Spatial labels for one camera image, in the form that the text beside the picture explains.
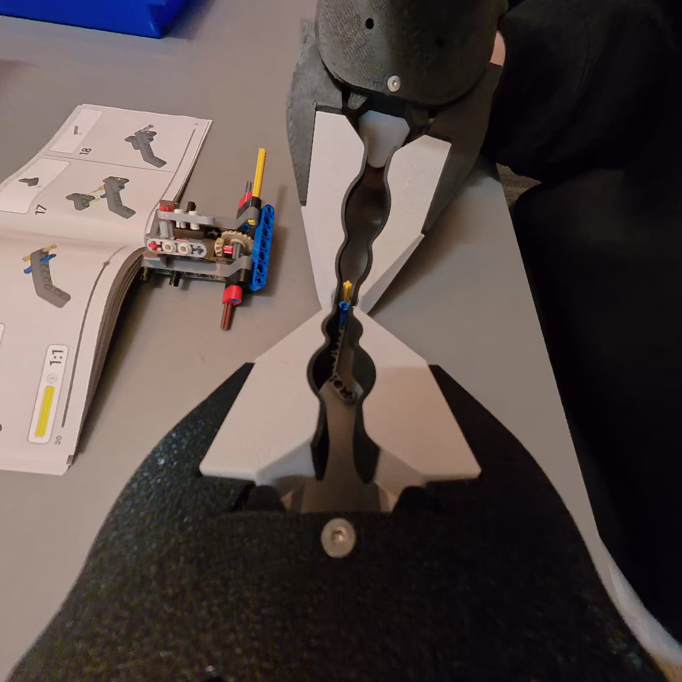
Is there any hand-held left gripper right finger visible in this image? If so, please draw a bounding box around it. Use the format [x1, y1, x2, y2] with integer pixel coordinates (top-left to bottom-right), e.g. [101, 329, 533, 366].
[349, 309, 483, 511]

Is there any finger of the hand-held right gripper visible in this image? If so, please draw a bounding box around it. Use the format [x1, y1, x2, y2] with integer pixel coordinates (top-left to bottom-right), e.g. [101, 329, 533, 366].
[301, 109, 371, 315]
[352, 133, 455, 316]

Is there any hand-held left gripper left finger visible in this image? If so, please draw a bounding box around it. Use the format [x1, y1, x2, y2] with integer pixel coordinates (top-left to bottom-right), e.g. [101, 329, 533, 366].
[199, 309, 342, 515]

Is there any black bent lego beam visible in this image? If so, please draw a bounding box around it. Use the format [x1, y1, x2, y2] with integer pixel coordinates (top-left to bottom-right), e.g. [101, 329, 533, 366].
[326, 314, 359, 403]

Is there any partly built lego assembly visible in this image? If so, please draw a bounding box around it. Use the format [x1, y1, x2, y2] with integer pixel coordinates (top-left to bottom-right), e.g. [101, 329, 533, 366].
[141, 148, 278, 331]

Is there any open instruction booklet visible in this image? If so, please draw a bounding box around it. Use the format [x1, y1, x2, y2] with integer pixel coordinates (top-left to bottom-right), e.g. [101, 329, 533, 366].
[0, 104, 213, 476]

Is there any blue plastic bin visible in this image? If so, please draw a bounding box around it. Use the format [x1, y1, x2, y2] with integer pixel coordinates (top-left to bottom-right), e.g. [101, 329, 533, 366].
[0, 0, 206, 39]

